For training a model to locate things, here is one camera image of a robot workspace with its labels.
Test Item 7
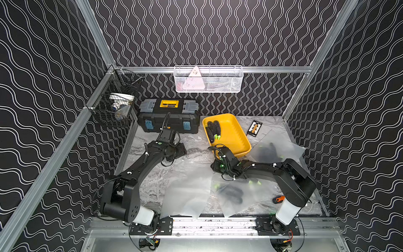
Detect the black toolbox with blue latches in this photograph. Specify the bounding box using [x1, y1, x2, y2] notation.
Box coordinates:
[137, 98, 200, 134]

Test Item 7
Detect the pink triangular card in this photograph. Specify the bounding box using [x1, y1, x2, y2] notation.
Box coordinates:
[182, 66, 206, 92]

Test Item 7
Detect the black wire basket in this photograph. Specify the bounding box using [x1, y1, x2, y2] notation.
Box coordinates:
[86, 65, 145, 128]

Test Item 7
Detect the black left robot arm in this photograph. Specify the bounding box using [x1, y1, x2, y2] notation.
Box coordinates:
[99, 128, 187, 226]

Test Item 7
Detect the clear zip-top bag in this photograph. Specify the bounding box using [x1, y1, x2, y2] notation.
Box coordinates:
[211, 173, 282, 217]
[161, 162, 214, 219]
[247, 130, 306, 163]

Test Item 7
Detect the dark purple toy eggplant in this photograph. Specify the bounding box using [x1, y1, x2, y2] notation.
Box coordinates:
[248, 178, 261, 187]
[217, 184, 243, 205]

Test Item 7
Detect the small black picture card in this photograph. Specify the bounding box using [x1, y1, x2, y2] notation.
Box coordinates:
[247, 120, 262, 137]

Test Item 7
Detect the pile of toy eggplants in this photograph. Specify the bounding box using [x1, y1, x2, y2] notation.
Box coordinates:
[205, 120, 221, 143]

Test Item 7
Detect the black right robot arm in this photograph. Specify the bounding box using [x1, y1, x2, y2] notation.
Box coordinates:
[208, 146, 317, 235]

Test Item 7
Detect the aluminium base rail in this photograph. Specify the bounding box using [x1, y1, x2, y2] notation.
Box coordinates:
[87, 217, 342, 240]

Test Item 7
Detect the white wire basket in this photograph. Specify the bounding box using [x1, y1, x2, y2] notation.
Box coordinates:
[173, 65, 244, 93]

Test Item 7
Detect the orange handled screwdriver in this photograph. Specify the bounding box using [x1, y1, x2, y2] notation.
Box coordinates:
[272, 195, 285, 204]

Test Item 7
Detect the yellow plastic bin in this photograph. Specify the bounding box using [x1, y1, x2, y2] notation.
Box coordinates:
[203, 113, 252, 158]

